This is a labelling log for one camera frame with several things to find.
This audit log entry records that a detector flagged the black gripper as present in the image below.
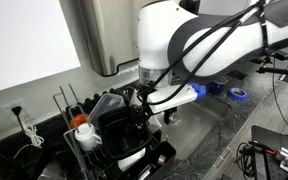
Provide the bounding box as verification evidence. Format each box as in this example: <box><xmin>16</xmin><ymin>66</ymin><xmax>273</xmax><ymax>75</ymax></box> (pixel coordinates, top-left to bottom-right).
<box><xmin>130</xmin><ymin>87</ymin><xmax>179</xmax><ymax>129</ymax></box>

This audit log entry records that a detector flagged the black square plate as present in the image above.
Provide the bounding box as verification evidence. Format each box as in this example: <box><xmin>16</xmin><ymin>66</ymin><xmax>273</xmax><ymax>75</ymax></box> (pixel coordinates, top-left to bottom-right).
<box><xmin>96</xmin><ymin>105</ymin><xmax>153</xmax><ymax>162</ymax></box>

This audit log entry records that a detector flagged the white square plate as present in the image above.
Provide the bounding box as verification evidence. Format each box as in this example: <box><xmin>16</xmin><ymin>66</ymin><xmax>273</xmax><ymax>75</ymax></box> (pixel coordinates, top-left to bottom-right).
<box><xmin>129</xmin><ymin>89</ymin><xmax>163</xmax><ymax>135</ymax></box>

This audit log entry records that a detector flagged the stainless steel sink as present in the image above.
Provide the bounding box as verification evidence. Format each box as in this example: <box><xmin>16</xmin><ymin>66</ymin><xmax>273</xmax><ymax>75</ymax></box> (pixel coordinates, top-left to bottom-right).
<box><xmin>150</xmin><ymin>96</ymin><xmax>233</xmax><ymax>161</ymax></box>

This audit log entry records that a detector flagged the black utensil caddy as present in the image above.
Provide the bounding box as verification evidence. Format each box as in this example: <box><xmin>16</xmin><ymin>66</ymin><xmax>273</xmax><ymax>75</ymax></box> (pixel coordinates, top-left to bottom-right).
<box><xmin>127</xmin><ymin>141</ymin><xmax>178</xmax><ymax>180</ymax></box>

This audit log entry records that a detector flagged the clear plastic food container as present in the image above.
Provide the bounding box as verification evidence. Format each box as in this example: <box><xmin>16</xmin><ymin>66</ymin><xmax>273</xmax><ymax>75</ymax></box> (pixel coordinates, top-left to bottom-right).
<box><xmin>87</xmin><ymin>92</ymin><xmax>127</xmax><ymax>125</ymax></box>

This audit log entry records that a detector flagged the white paper towel sheet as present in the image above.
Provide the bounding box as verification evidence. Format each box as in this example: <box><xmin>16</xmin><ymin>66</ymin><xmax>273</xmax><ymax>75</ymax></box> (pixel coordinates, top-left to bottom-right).
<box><xmin>117</xmin><ymin>61</ymin><xmax>140</xmax><ymax>76</ymax></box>

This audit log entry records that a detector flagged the white cup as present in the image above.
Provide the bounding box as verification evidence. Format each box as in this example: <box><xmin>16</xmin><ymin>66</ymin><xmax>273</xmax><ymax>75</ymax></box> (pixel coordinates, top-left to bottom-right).
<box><xmin>117</xmin><ymin>148</ymin><xmax>147</xmax><ymax>173</ymax></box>

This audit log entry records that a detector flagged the silver cutlery piece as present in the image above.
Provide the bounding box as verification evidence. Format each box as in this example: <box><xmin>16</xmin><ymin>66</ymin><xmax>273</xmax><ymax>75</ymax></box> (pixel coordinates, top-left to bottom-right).
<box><xmin>137</xmin><ymin>164</ymin><xmax>153</xmax><ymax>180</ymax></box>

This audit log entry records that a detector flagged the black knobbed drying mat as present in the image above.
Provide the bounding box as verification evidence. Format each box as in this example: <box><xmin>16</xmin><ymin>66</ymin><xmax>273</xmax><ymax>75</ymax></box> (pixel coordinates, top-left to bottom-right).
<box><xmin>83</xmin><ymin>86</ymin><xmax>133</xmax><ymax>106</ymax></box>

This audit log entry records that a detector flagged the blue cup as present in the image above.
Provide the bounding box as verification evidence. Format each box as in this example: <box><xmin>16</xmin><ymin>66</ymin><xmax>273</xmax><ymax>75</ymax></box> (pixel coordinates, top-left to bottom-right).
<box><xmin>205</xmin><ymin>78</ymin><xmax>228</xmax><ymax>96</ymax></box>

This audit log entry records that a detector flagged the white lidded mug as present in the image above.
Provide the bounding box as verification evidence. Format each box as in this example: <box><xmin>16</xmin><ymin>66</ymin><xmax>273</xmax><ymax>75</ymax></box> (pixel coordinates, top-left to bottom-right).
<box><xmin>73</xmin><ymin>122</ymin><xmax>104</xmax><ymax>153</ymax></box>

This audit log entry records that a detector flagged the orange cup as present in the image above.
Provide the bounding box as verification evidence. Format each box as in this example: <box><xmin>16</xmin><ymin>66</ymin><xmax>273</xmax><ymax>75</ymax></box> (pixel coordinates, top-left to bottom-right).
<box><xmin>68</xmin><ymin>113</ymin><xmax>90</xmax><ymax>129</ymax></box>

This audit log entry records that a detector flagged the blue tape roll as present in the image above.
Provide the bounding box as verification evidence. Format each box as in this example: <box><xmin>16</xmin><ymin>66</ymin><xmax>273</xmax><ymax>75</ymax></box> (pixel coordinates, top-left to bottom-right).
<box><xmin>227</xmin><ymin>87</ymin><xmax>251</xmax><ymax>102</ymax></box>

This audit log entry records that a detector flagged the silver drawer pull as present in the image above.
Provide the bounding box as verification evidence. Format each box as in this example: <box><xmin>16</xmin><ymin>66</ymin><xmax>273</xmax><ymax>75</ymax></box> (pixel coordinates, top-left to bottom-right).
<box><xmin>212</xmin><ymin>145</ymin><xmax>233</xmax><ymax>169</ymax></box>

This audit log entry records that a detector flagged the steel paper towel dispenser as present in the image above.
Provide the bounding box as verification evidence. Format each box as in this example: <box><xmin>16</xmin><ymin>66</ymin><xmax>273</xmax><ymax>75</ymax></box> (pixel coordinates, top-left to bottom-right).
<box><xmin>78</xmin><ymin>0</ymin><xmax>142</xmax><ymax>78</ymax></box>

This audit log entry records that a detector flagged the black rectangular tray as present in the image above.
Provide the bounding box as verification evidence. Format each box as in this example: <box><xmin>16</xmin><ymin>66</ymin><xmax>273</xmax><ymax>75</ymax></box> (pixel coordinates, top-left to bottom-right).
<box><xmin>228</xmin><ymin>69</ymin><xmax>248</xmax><ymax>81</ymax></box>

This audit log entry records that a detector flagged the black soap dispenser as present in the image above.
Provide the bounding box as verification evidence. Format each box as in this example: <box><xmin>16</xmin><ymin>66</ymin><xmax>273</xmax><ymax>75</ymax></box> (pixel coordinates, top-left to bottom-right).
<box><xmin>178</xmin><ymin>0</ymin><xmax>202</xmax><ymax>16</ymax></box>

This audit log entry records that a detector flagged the black electronics box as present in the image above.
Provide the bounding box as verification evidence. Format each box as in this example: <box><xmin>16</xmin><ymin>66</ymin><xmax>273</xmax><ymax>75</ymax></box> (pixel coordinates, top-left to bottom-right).
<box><xmin>250</xmin><ymin>124</ymin><xmax>288</xmax><ymax>180</ymax></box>

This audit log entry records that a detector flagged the white upper cabinet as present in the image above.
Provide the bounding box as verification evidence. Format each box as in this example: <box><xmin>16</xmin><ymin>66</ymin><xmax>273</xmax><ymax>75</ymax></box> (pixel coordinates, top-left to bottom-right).
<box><xmin>0</xmin><ymin>0</ymin><xmax>82</xmax><ymax>97</ymax></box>
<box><xmin>198</xmin><ymin>0</ymin><xmax>255</xmax><ymax>16</ymax></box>

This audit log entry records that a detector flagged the black power plug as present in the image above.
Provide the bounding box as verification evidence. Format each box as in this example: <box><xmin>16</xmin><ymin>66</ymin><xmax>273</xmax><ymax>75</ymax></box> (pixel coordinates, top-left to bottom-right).
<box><xmin>10</xmin><ymin>105</ymin><xmax>22</xmax><ymax>118</ymax></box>

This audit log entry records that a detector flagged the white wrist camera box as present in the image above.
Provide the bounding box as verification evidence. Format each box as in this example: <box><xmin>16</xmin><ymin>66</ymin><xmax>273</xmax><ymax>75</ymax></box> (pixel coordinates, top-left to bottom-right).
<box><xmin>146</xmin><ymin>82</ymin><xmax>208</xmax><ymax>115</ymax></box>

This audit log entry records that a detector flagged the small metallic ring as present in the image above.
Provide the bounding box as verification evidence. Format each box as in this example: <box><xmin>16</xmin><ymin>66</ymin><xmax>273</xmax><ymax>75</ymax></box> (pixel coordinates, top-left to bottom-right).
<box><xmin>156</xmin><ymin>153</ymin><xmax>167</xmax><ymax>167</ymax></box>

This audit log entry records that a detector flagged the wire dish rack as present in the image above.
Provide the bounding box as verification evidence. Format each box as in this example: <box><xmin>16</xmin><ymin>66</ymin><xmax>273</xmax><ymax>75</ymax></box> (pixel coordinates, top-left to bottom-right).
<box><xmin>52</xmin><ymin>83</ymin><xmax>170</xmax><ymax>180</ymax></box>

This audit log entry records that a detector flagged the black coiled cable bundle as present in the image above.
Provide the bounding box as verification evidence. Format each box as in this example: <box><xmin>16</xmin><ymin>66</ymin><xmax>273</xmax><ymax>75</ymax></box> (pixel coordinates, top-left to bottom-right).
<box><xmin>235</xmin><ymin>141</ymin><xmax>262</xmax><ymax>179</ymax></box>

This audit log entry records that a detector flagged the red wire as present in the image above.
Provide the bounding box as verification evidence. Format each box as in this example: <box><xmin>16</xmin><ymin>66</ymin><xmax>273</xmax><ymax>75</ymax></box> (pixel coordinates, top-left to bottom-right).
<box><xmin>250</xmin><ymin>141</ymin><xmax>278</xmax><ymax>156</ymax></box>

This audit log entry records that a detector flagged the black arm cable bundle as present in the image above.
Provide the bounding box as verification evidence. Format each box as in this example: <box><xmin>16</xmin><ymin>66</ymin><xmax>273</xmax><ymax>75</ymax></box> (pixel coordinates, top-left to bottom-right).
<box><xmin>137</xmin><ymin>0</ymin><xmax>268</xmax><ymax>106</ymax></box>

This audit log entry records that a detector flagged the long thin black cable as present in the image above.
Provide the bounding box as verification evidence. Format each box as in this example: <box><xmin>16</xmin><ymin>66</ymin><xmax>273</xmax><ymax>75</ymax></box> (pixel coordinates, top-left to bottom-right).
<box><xmin>271</xmin><ymin>58</ymin><xmax>288</xmax><ymax>138</ymax></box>

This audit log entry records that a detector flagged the white coiled cable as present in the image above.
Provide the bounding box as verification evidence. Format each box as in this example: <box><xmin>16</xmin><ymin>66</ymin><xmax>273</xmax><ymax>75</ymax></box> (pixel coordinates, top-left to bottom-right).
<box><xmin>13</xmin><ymin>114</ymin><xmax>45</xmax><ymax>159</ymax></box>

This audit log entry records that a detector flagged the white wall outlet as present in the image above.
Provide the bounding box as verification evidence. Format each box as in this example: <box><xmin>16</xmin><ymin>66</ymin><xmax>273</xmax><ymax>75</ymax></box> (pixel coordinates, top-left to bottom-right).
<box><xmin>0</xmin><ymin>98</ymin><xmax>35</xmax><ymax>124</ymax></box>

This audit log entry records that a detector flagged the black camera stand rod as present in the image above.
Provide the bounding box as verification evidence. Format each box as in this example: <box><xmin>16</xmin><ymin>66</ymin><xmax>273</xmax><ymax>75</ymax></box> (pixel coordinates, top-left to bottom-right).
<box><xmin>255</xmin><ymin>64</ymin><xmax>288</xmax><ymax>78</ymax></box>

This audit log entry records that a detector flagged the black stereo camera bar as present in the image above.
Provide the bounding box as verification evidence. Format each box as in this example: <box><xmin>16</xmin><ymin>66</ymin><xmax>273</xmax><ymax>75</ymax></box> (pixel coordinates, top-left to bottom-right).
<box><xmin>269</xmin><ymin>49</ymin><xmax>288</xmax><ymax>62</ymax></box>

